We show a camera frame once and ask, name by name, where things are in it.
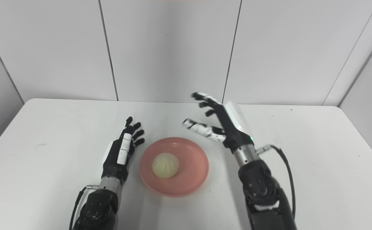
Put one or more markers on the cream steamed bun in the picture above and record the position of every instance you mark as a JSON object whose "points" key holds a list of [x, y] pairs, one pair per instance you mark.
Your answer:
{"points": [[165, 165]]}

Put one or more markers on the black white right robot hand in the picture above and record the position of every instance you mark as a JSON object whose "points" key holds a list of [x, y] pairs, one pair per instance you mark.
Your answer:
{"points": [[234, 127]]}

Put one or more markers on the pink round plate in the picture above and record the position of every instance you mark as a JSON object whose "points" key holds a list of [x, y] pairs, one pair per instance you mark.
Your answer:
{"points": [[192, 172]]}

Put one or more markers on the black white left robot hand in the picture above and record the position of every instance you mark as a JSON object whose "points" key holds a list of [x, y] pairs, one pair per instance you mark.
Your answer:
{"points": [[115, 169]]}

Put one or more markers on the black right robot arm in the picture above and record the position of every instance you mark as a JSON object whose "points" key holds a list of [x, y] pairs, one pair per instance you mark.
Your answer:
{"points": [[259, 185]]}

